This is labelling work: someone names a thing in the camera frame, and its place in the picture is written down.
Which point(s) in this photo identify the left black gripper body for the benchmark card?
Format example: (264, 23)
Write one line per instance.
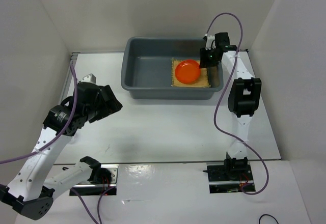
(96, 109)

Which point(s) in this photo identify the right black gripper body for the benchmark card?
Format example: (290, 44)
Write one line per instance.
(215, 59)

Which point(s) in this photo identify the orange plastic plate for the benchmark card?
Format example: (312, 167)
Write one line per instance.
(187, 71)

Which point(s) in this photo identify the bamboo placemat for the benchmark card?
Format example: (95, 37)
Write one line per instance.
(202, 82)

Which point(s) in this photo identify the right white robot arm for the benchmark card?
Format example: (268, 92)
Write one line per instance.
(242, 102)

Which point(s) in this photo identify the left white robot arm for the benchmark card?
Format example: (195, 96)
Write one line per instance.
(31, 193)

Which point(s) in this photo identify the grey plastic bin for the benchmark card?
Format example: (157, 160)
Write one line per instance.
(147, 69)

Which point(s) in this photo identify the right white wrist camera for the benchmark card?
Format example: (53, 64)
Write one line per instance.
(210, 42)

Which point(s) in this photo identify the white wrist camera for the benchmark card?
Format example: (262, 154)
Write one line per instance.
(210, 42)
(90, 78)

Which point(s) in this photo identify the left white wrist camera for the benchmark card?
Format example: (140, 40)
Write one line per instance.
(90, 78)

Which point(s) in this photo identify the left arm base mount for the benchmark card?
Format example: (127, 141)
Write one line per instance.
(107, 181)

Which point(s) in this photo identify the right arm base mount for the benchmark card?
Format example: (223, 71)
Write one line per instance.
(233, 180)

